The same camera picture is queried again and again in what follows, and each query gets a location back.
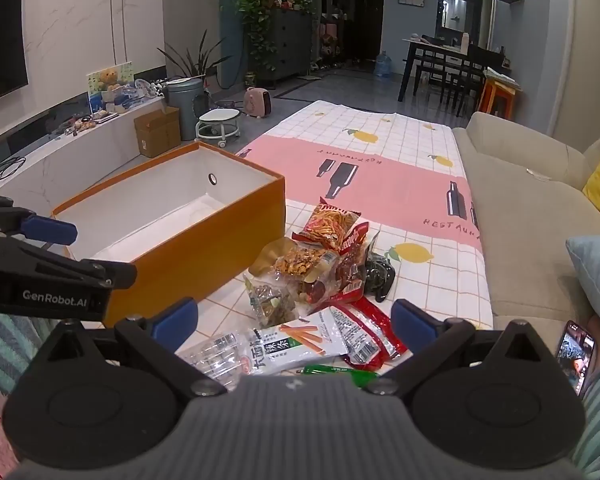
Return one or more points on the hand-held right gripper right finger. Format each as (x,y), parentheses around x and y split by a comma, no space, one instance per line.
(412,322)

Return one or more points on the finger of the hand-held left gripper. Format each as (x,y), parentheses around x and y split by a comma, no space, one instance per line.
(50,230)
(80,267)

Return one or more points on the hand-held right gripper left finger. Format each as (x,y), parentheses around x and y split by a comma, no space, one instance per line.
(175,317)

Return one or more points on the clear plastic snack packet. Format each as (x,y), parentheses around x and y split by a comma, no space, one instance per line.
(215,357)

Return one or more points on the dark green snack packet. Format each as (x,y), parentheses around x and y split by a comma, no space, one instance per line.
(377,272)

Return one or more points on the red white-label snack packet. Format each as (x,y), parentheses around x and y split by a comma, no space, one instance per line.
(355,345)

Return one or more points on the orange storage box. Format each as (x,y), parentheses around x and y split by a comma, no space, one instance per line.
(205,255)

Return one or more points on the red meat snack packet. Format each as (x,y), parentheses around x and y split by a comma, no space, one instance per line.
(351,270)

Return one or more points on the clear mixed snack packet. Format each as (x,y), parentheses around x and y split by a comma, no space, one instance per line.
(272,305)

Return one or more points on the white carrot print packet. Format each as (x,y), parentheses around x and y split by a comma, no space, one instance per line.
(280,345)

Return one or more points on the tan nut snack packet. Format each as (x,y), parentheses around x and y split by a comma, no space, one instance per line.
(300,262)

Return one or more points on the red stick snack bag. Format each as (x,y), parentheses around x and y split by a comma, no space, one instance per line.
(330,225)

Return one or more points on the striped teal cloth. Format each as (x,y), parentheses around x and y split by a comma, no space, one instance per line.
(10,345)

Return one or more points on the white marble television cabinet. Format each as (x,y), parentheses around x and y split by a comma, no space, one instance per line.
(80,152)

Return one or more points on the pink checked printed tablecloth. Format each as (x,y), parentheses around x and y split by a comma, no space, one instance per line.
(405,200)

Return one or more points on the cardboard box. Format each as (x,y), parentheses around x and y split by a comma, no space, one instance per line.
(157,132)

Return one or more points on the beige sofa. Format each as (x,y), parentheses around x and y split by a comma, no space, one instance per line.
(520,220)

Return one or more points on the teddy bear picture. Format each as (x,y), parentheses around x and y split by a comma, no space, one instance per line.
(111,80)

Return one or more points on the smartphone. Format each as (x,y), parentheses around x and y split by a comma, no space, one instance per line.
(575,355)

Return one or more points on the grey trash bin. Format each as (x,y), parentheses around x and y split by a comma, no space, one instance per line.
(185,110)

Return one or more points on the white round stool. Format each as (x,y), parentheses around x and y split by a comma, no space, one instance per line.
(217,122)

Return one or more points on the long-leaf potted plant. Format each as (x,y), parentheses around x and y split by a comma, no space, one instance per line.
(195,60)

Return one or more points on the orange stool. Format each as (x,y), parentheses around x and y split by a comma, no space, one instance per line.
(500,95)

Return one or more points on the black dining chair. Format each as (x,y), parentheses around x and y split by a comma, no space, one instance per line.
(467,80)
(432,72)

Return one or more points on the small plant pot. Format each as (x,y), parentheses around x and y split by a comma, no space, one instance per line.
(250,80)

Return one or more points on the blue water jug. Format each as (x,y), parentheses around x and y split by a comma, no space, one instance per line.
(383,65)

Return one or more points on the dark dining table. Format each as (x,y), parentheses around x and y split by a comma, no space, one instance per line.
(430,45)

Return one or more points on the dark grey drawer cabinet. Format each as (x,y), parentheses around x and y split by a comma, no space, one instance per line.
(285,45)

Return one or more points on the shoe rack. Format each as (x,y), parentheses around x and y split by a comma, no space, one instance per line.
(330,40)

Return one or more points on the trailing green plant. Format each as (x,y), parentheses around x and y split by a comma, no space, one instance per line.
(260,10)

